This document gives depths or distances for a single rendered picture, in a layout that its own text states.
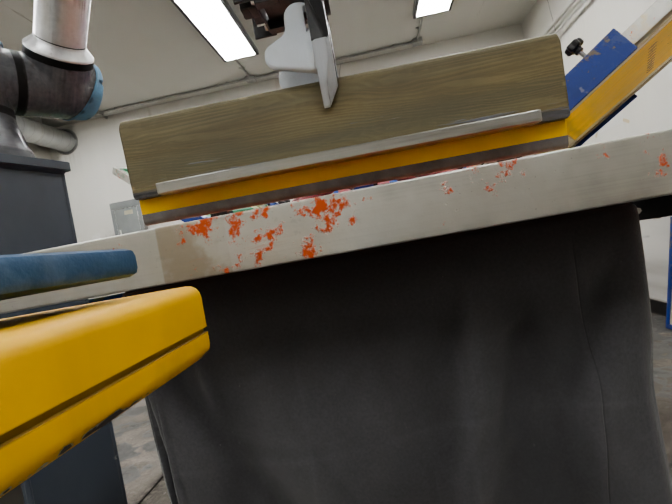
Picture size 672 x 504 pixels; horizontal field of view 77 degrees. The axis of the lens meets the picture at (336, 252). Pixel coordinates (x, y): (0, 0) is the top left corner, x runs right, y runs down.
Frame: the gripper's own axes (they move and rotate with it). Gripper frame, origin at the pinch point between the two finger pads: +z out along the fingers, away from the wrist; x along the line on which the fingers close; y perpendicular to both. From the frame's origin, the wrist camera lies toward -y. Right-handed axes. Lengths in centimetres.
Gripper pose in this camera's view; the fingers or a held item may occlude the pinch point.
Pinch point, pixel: (335, 97)
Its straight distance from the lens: 42.4
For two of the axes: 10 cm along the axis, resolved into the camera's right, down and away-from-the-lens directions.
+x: -0.9, 0.4, -9.9
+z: 1.7, 9.8, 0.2
